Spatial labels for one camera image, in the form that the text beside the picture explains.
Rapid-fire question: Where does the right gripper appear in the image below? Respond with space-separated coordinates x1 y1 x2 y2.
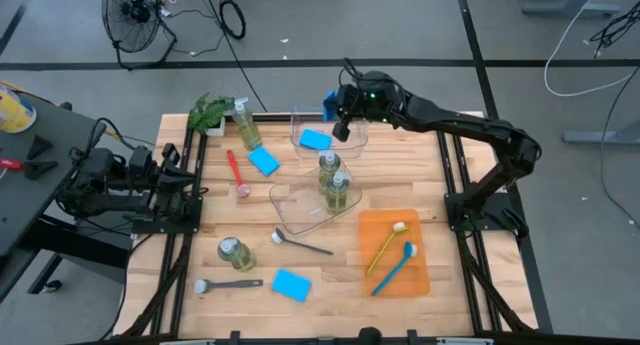
331 69 410 143

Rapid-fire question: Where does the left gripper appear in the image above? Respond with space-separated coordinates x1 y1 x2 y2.
127 142 198 215

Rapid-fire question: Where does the blue sponge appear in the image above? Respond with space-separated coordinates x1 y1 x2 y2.
298 128 334 152
247 144 281 178
322 89 342 123
271 268 313 304

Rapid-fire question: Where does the red dish brush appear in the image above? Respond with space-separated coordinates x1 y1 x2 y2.
225 149 251 199

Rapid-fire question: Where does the clear yellow soap pump bottle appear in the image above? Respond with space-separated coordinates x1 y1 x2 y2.
317 149 343 194
324 170 352 216
230 97 264 152

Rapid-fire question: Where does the green bottle front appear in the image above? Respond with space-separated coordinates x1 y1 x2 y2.
216 236 259 274

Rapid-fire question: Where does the grey dish brush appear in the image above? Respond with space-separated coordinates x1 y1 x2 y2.
193 278 265 295

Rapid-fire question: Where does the green dish brush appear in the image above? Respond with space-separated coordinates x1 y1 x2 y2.
366 221 409 276

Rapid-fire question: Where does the blue dish brush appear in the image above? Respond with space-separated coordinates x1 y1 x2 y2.
370 241 419 297

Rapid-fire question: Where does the clear plastic bin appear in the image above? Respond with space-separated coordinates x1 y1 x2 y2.
289 103 370 160
268 159 364 236

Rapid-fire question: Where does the green plant white pot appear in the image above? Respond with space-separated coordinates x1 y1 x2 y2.
187 92 236 138

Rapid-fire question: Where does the small black dish brush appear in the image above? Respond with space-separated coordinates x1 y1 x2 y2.
270 227 335 257

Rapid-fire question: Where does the black plastic part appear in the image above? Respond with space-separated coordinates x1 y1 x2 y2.
25 134 55 161
23 159 59 181

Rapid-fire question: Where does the dark grey side table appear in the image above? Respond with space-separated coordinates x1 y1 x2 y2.
0 92 109 306

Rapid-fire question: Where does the black floor fan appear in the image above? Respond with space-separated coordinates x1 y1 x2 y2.
101 0 179 71

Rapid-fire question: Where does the yellow canister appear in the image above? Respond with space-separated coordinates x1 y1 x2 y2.
0 82 38 134

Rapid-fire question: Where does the orange silicone mat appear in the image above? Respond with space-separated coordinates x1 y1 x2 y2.
357 208 432 299

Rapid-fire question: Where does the person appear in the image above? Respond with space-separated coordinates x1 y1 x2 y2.
356 326 384 345

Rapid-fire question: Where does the grey desk leg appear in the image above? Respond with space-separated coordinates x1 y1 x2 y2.
562 115 640 146
522 0 622 17

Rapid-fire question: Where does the long black cable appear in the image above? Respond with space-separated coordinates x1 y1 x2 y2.
199 0 269 114

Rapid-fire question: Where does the coiled black cable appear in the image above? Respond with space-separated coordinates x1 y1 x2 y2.
218 0 247 41

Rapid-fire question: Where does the white floor cable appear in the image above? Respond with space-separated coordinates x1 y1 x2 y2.
543 0 640 99

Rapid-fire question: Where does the black cable bundle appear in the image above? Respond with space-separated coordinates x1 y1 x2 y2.
589 0 640 59

